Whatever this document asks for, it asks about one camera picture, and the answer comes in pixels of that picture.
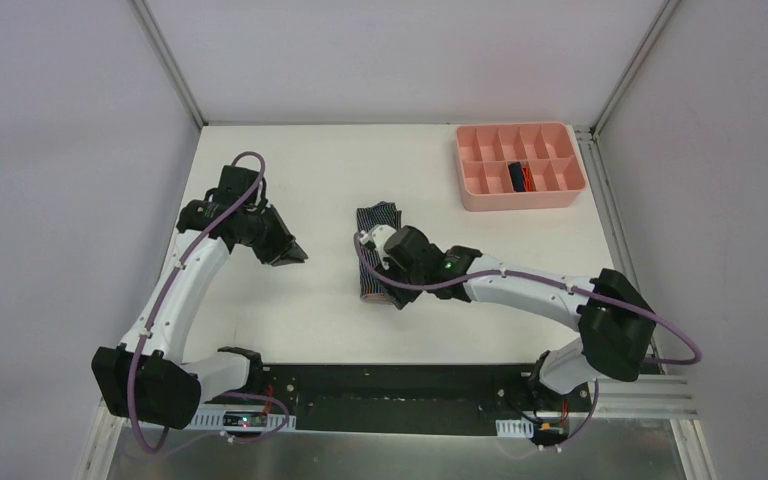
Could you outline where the pink divided organizer tray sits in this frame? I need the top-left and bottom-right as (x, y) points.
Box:
(455, 122), (588, 212)

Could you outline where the striped blue underwear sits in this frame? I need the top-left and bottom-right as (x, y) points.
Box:
(356, 201), (404, 307)

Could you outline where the navy orange underwear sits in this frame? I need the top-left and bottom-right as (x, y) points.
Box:
(507, 162), (533, 193)

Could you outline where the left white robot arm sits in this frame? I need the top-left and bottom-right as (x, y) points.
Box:
(91, 165), (308, 430)

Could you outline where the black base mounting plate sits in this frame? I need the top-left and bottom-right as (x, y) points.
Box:
(239, 364), (591, 436)

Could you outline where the right white cable duct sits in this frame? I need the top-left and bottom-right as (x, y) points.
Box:
(495, 418), (535, 439)

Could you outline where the aluminium frame rail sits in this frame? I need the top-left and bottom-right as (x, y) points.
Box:
(100, 362), (697, 420)

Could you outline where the white cable duct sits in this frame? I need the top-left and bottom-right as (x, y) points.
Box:
(186, 409), (296, 434)
(495, 418), (535, 439)

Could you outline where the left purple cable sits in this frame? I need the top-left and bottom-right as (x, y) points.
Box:
(125, 150), (291, 456)

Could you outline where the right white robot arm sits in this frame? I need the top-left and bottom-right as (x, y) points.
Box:
(358, 225), (655, 410)

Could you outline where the left white cable duct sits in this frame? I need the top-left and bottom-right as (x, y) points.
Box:
(186, 409), (296, 434)

